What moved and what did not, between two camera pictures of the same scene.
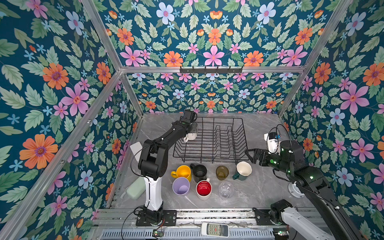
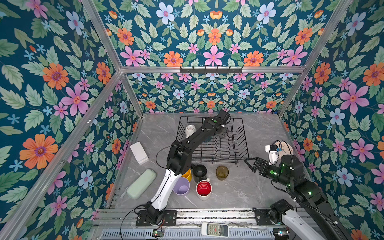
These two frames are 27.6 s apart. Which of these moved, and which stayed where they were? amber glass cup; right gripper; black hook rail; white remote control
Moved: right gripper
Stayed: white remote control; amber glass cup; black hook rail
